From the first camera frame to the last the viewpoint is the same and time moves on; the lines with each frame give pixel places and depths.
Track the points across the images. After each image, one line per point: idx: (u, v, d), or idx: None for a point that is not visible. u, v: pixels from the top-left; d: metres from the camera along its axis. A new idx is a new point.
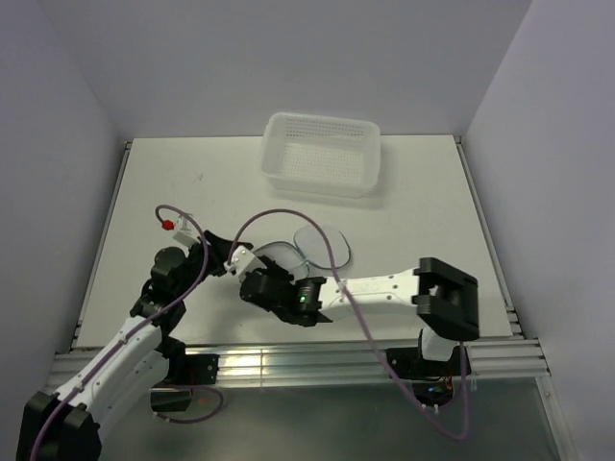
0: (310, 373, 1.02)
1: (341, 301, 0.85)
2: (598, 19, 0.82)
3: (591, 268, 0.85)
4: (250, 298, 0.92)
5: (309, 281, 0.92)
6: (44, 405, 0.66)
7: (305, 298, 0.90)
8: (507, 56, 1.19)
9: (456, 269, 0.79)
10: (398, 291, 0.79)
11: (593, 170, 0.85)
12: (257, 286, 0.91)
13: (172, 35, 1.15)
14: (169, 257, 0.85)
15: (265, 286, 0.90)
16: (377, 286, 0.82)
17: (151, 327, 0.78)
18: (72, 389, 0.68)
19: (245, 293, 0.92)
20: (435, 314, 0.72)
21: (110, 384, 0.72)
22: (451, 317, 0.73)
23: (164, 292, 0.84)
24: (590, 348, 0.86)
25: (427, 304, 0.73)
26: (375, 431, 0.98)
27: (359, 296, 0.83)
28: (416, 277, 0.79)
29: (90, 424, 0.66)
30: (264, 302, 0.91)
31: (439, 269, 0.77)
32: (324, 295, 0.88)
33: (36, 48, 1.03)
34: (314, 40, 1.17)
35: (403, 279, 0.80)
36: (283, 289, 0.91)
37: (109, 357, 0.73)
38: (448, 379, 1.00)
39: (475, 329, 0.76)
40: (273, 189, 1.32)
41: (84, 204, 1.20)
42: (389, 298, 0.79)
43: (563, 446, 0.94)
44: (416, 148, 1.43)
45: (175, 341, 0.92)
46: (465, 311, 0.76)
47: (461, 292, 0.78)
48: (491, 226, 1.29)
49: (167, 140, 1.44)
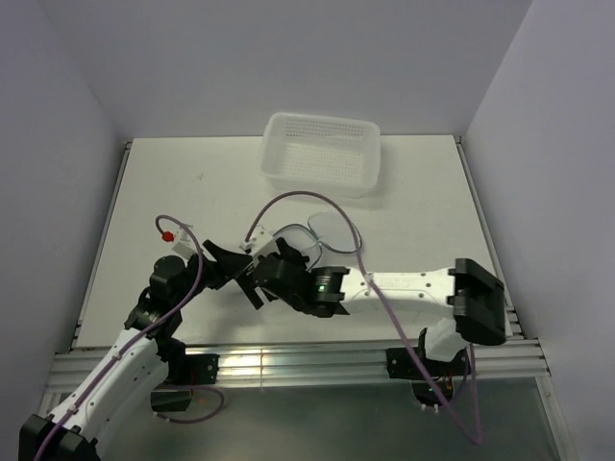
0: (310, 374, 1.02)
1: (366, 294, 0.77)
2: (597, 19, 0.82)
3: (590, 268, 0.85)
4: (263, 282, 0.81)
5: (329, 271, 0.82)
6: (40, 427, 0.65)
7: (324, 288, 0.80)
8: (507, 55, 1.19)
9: (491, 273, 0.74)
10: (431, 289, 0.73)
11: (592, 169, 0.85)
12: (272, 272, 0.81)
13: (172, 35, 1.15)
14: (167, 265, 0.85)
15: (282, 272, 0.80)
16: (407, 282, 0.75)
17: (145, 340, 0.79)
18: (65, 411, 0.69)
19: (258, 277, 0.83)
20: (471, 318, 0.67)
21: (105, 402, 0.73)
22: (484, 323, 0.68)
23: (161, 301, 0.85)
24: (590, 347, 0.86)
25: (463, 307, 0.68)
26: (375, 431, 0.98)
27: (388, 290, 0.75)
28: (452, 277, 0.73)
29: (86, 446, 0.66)
30: (279, 288, 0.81)
31: (478, 272, 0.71)
32: (347, 286, 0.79)
33: (36, 48, 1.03)
34: (313, 39, 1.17)
35: (437, 278, 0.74)
36: (301, 277, 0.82)
37: (102, 376, 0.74)
38: (448, 378, 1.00)
39: (503, 334, 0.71)
40: (273, 189, 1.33)
41: (83, 204, 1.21)
42: (422, 296, 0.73)
43: (563, 446, 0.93)
44: (416, 148, 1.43)
45: (175, 341, 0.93)
46: (497, 317, 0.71)
47: (493, 296, 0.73)
48: (491, 225, 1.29)
49: (167, 140, 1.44)
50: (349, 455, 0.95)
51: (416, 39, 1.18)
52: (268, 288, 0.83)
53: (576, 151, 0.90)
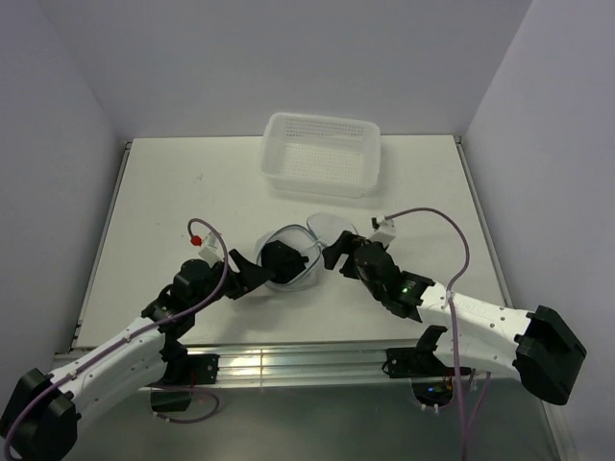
0: (310, 374, 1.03)
1: (442, 308, 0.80)
2: (597, 19, 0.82)
3: (591, 267, 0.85)
4: (362, 265, 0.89)
5: (416, 278, 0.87)
6: (36, 383, 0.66)
7: (406, 290, 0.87)
8: (507, 55, 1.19)
9: (571, 330, 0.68)
10: (504, 323, 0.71)
11: (592, 169, 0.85)
12: (375, 258, 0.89)
13: (171, 34, 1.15)
14: (196, 268, 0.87)
15: (381, 262, 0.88)
16: (483, 311, 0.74)
17: (156, 332, 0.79)
18: (64, 375, 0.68)
19: (359, 258, 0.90)
20: (534, 362, 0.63)
21: (101, 379, 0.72)
22: (548, 370, 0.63)
23: (180, 301, 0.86)
24: (591, 347, 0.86)
25: (529, 349, 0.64)
26: (375, 431, 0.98)
27: (463, 312, 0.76)
28: (528, 320, 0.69)
29: (72, 414, 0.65)
30: (371, 274, 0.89)
31: (557, 325, 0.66)
32: (428, 295, 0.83)
33: (36, 48, 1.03)
34: (313, 39, 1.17)
35: (515, 316, 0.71)
36: (393, 271, 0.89)
37: (109, 352, 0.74)
38: (447, 379, 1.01)
39: (562, 392, 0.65)
40: (274, 189, 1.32)
41: (84, 204, 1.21)
42: (491, 327, 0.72)
43: (563, 446, 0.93)
44: (415, 148, 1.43)
45: (178, 345, 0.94)
46: (563, 373, 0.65)
47: (563, 354, 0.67)
48: (491, 225, 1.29)
49: (167, 140, 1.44)
50: (349, 455, 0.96)
51: (416, 39, 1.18)
52: (363, 271, 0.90)
53: (576, 151, 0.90)
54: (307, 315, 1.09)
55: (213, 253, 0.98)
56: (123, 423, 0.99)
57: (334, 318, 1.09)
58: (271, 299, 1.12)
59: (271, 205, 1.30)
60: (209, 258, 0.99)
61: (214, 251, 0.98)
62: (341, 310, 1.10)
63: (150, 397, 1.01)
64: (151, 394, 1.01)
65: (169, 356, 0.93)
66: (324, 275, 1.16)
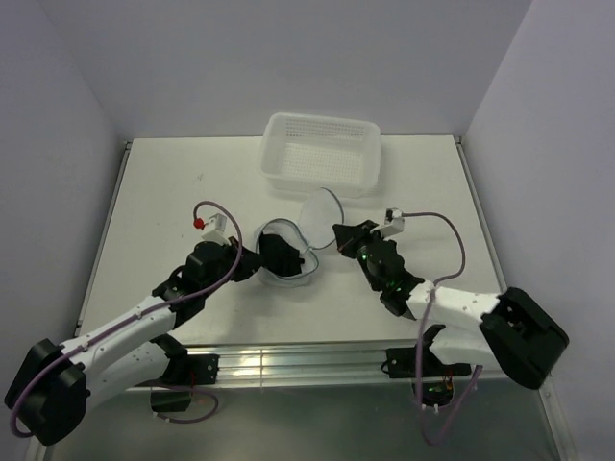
0: (310, 374, 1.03)
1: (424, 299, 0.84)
2: (597, 18, 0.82)
3: (591, 268, 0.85)
4: (377, 263, 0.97)
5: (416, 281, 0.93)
6: (47, 353, 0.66)
7: (402, 289, 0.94)
8: (507, 55, 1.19)
9: (547, 314, 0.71)
10: (476, 304, 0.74)
11: (592, 168, 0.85)
12: (392, 262, 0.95)
13: (172, 35, 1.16)
14: (207, 250, 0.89)
15: (396, 266, 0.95)
16: (458, 297, 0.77)
17: (166, 311, 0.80)
18: (77, 346, 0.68)
19: (378, 257, 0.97)
20: (488, 327, 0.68)
21: (112, 353, 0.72)
22: (507, 337, 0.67)
23: (191, 282, 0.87)
24: (591, 348, 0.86)
25: (489, 319, 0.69)
26: (376, 430, 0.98)
27: (441, 300, 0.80)
28: (498, 299, 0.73)
29: (82, 386, 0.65)
30: (381, 273, 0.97)
31: (522, 302, 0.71)
32: (415, 291, 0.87)
33: (36, 49, 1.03)
34: (314, 40, 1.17)
35: (485, 297, 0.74)
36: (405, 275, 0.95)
37: (120, 327, 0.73)
38: (447, 379, 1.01)
39: (533, 368, 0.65)
40: (273, 189, 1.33)
41: (84, 204, 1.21)
42: (464, 309, 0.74)
43: (563, 446, 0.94)
44: (416, 148, 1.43)
45: (178, 346, 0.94)
46: (530, 348, 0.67)
47: (541, 339, 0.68)
48: (491, 225, 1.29)
49: (167, 140, 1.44)
50: (349, 455, 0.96)
51: (416, 39, 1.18)
52: (374, 269, 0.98)
53: (577, 152, 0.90)
54: (307, 315, 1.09)
55: (219, 234, 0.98)
56: (124, 423, 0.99)
57: (334, 317, 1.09)
58: (271, 299, 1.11)
59: (271, 205, 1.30)
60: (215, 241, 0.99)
61: (221, 233, 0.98)
62: (341, 310, 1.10)
63: (150, 397, 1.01)
64: (151, 394, 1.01)
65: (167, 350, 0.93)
66: (324, 275, 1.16)
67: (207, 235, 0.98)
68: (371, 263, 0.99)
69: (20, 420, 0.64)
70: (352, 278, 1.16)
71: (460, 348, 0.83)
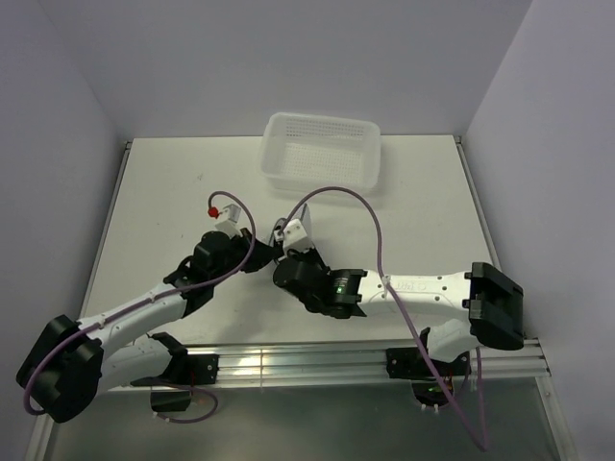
0: (310, 374, 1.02)
1: (383, 296, 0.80)
2: (597, 18, 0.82)
3: (591, 268, 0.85)
4: (284, 284, 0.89)
5: (346, 274, 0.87)
6: (63, 329, 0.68)
7: (341, 289, 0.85)
8: (508, 55, 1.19)
9: (507, 277, 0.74)
10: (448, 291, 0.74)
11: (592, 168, 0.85)
12: (292, 273, 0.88)
13: (171, 35, 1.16)
14: (215, 240, 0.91)
15: (300, 273, 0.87)
16: (423, 286, 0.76)
17: (178, 297, 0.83)
18: (93, 323, 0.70)
19: (278, 279, 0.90)
20: (487, 322, 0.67)
21: (126, 333, 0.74)
22: (500, 323, 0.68)
23: (200, 272, 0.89)
24: (591, 348, 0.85)
25: (479, 309, 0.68)
26: (376, 430, 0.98)
27: (404, 292, 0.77)
28: (468, 280, 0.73)
29: (97, 362, 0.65)
30: (299, 289, 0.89)
31: (493, 276, 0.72)
32: (362, 288, 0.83)
33: (36, 48, 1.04)
34: (313, 40, 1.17)
35: (454, 281, 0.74)
36: (319, 277, 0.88)
37: (135, 308, 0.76)
38: (448, 379, 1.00)
39: (517, 336, 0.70)
40: (274, 189, 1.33)
41: (84, 204, 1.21)
42: (437, 298, 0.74)
43: (563, 446, 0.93)
44: (416, 148, 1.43)
45: (175, 344, 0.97)
46: (510, 319, 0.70)
47: (510, 302, 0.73)
48: (491, 225, 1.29)
49: (167, 140, 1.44)
50: (349, 455, 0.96)
51: (416, 38, 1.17)
52: (288, 289, 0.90)
53: (576, 152, 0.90)
54: (307, 315, 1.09)
55: (232, 226, 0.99)
56: (124, 423, 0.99)
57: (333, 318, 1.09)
58: (270, 299, 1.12)
59: (270, 205, 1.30)
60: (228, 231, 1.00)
61: (233, 225, 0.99)
62: None
63: (150, 397, 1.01)
64: (151, 394, 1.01)
65: (167, 347, 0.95)
66: None
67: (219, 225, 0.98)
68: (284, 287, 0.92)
69: (35, 397, 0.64)
70: None
71: (448, 336, 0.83)
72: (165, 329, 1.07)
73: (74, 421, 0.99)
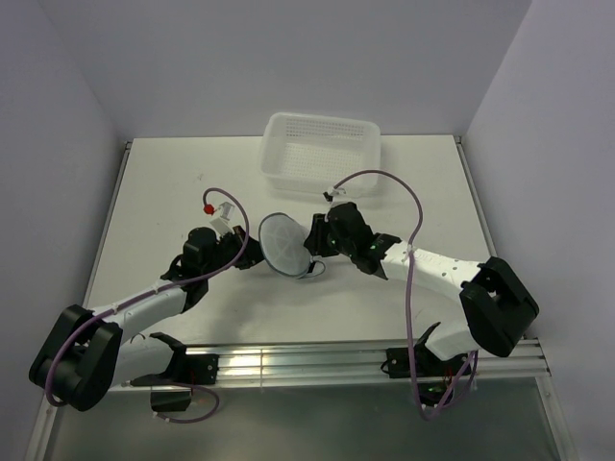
0: (309, 374, 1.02)
1: (403, 261, 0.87)
2: (597, 20, 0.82)
3: (591, 269, 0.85)
4: (332, 220, 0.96)
5: (384, 236, 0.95)
6: (78, 317, 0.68)
7: (375, 247, 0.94)
8: (507, 56, 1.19)
9: (524, 286, 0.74)
10: (455, 272, 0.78)
11: (591, 170, 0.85)
12: (344, 213, 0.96)
13: (172, 36, 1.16)
14: (204, 237, 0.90)
15: (351, 218, 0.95)
16: (438, 263, 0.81)
17: (179, 290, 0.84)
18: (108, 308, 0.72)
19: (331, 214, 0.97)
20: (473, 303, 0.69)
21: (135, 322, 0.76)
22: (488, 314, 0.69)
23: (191, 268, 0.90)
24: (591, 348, 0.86)
25: (473, 291, 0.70)
26: (376, 430, 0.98)
27: (422, 264, 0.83)
28: (479, 269, 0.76)
29: (117, 345, 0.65)
30: (342, 230, 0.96)
31: (504, 274, 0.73)
32: (391, 252, 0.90)
33: (36, 50, 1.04)
34: (313, 41, 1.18)
35: (466, 266, 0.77)
36: (362, 230, 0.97)
37: (140, 299, 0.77)
38: (448, 379, 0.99)
39: (504, 338, 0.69)
40: (274, 189, 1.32)
41: (84, 203, 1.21)
42: (444, 275, 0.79)
43: (563, 446, 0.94)
44: (417, 148, 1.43)
45: (175, 342, 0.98)
46: (507, 324, 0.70)
47: (519, 309, 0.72)
48: (492, 225, 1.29)
49: (168, 140, 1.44)
50: (349, 455, 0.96)
51: (416, 39, 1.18)
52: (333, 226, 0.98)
53: (575, 154, 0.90)
54: (309, 315, 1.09)
55: (224, 223, 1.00)
56: (124, 424, 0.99)
57: (334, 318, 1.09)
58: (270, 299, 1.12)
59: (271, 205, 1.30)
60: (220, 230, 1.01)
61: (226, 222, 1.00)
62: (342, 309, 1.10)
63: (151, 396, 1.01)
64: (151, 394, 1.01)
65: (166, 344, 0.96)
66: (323, 274, 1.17)
67: (214, 223, 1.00)
68: (332, 225, 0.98)
69: (56, 385, 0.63)
70: (352, 278, 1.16)
71: (452, 335, 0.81)
72: (165, 329, 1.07)
73: (74, 422, 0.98)
